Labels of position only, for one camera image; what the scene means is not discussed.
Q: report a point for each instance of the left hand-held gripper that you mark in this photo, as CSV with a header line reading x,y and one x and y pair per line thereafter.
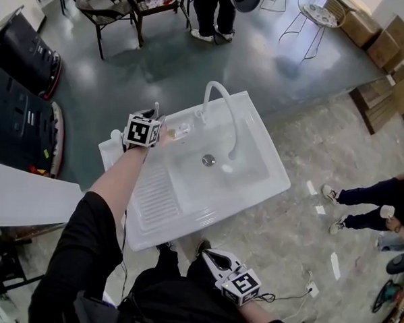
x,y
137,130

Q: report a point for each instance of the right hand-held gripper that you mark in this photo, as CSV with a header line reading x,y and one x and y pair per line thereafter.
x,y
243,284

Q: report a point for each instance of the person's left forearm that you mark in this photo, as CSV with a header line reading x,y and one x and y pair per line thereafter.
x,y
120,177

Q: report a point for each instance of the person's right forearm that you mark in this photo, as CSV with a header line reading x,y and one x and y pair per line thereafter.
x,y
256,314

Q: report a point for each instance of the person's right black shoe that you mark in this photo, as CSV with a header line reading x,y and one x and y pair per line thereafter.
x,y
203,247

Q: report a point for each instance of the person's black shoe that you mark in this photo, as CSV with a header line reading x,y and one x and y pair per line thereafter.
x,y
165,246
203,247

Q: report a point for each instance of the small tan object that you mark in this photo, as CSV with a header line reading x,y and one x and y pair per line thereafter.
x,y
171,132

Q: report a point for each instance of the small clear object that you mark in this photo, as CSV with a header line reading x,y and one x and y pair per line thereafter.
x,y
183,128

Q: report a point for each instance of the person's left black shoe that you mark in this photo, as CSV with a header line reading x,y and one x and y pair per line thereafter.
x,y
165,246

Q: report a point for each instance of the metal sink drain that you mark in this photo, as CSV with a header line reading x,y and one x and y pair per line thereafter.
x,y
209,160

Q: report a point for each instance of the white curved faucet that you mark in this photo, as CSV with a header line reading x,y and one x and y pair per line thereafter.
x,y
232,115

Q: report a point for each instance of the white ceramic sink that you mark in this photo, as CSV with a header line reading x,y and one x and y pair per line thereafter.
x,y
256,150

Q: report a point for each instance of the dark wicker armchair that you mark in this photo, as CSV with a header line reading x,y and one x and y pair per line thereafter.
x,y
186,8
108,9

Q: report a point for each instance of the white paper strip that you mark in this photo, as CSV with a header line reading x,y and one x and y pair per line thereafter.
x,y
335,265

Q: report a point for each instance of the person's black clothing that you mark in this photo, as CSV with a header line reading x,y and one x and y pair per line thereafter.
x,y
82,252

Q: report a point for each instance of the black coffee machines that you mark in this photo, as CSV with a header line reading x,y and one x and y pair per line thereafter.
x,y
15,120

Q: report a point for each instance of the black service robot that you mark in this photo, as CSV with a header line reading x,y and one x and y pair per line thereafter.
x,y
22,53

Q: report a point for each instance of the green black tool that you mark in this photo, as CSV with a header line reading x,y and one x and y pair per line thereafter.
x,y
389,292

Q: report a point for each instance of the black metal rack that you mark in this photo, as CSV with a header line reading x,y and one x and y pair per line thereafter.
x,y
0,268

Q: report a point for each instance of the cardboard boxes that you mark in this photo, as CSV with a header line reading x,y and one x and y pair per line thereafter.
x,y
374,102

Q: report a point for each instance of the cardboard box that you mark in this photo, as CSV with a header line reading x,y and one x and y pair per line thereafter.
x,y
361,29
383,49

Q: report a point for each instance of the flat cardboard sheets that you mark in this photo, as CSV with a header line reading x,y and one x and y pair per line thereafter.
x,y
403,29

